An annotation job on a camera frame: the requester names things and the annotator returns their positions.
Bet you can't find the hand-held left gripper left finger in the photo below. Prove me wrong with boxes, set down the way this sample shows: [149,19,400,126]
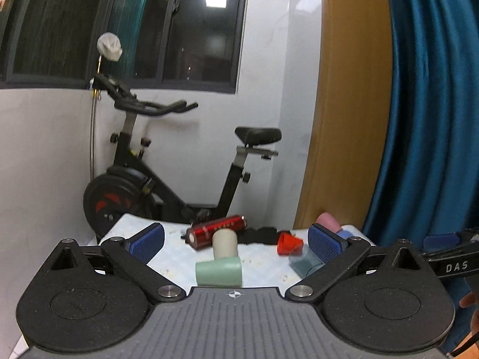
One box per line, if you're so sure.
[48,222,186,305]

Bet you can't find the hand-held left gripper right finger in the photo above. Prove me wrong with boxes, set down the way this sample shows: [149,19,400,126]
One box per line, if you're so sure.
[286,223,431,305]

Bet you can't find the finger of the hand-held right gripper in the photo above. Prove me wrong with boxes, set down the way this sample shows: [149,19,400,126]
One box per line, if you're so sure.
[423,228,479,257]

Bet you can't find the pink cup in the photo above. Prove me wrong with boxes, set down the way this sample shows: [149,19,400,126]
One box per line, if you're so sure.
[316,212,342,232]

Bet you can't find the translucent teal cup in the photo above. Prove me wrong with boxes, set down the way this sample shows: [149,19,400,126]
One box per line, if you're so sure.
[289,246,325,279]

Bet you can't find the red cup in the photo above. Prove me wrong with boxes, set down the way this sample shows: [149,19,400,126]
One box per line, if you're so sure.
[277,232,304,257]

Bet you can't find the beige cup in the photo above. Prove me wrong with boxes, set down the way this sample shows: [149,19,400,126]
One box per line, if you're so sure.
[212,229,239,260]

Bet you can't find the green cup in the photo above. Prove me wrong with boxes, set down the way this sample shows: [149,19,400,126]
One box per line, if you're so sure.
[195,256,242,288]

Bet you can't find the person's right hand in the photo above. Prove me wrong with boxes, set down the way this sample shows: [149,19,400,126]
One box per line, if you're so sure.
[458,292,479,334]

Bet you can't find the white quilted mat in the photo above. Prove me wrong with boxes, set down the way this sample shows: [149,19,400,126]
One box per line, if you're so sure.
[98,213,376,288]

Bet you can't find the black exercise bike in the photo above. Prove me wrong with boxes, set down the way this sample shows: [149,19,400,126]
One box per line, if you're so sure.
[83,72,282,245]

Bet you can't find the black cloth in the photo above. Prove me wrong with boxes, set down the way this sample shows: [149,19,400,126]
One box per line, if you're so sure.
[237,226,291,246]

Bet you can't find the red metal can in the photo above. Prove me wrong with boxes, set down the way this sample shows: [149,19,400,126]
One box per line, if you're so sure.
[186,215,249,251]

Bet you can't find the blue curtain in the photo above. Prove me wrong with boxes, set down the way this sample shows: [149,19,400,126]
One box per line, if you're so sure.
[360,0,479,249]

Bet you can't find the white cloth-wrapped shower head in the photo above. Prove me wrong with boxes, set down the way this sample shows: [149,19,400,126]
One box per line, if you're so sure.
[96,33,124,63]

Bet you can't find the dark framed window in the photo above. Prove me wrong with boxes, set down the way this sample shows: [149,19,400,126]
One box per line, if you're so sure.
[0,0,251,94]

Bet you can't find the metal shower hose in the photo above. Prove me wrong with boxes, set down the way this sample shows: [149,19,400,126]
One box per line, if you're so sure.
[89,81,101,185]

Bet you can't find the wooden door frame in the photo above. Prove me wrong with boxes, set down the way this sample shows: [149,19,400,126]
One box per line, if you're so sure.
[292,0,394,231]

